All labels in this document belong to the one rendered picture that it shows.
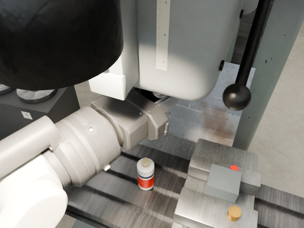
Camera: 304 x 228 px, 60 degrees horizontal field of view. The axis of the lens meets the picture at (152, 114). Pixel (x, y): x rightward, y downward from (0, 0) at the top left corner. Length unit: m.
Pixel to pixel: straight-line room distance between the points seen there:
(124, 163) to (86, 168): 0.39
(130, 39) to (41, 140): 0.15
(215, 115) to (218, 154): 0.19
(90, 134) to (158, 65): 0.13
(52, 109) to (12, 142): 0.32
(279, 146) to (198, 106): 1.36
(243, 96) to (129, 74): 0.12
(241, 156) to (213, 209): 0.18
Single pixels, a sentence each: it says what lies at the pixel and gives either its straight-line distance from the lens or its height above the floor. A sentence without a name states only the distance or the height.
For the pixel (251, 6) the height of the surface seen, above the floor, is 1.36.
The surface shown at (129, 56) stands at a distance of 0.26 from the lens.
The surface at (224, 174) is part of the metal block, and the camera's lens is 0.55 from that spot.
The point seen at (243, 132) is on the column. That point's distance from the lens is 0.97.
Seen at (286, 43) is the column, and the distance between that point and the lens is 0.76.
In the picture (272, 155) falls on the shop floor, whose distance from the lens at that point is 2.05.
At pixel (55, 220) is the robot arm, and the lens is 0.34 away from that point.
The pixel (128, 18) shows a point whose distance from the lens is 0.24.
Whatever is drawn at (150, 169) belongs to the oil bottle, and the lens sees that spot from 0.61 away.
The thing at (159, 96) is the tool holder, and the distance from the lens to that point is 0.41.
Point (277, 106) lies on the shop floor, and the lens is 2.43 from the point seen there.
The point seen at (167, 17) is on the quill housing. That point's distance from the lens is 0.25.
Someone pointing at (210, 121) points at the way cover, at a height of 0.93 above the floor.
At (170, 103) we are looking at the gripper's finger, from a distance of 0.42.
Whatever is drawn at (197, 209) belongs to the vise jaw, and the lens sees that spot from 0.54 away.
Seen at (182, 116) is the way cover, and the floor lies 0.92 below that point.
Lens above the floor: 1.52
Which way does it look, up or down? 46 degrees down
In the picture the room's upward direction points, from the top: straight up
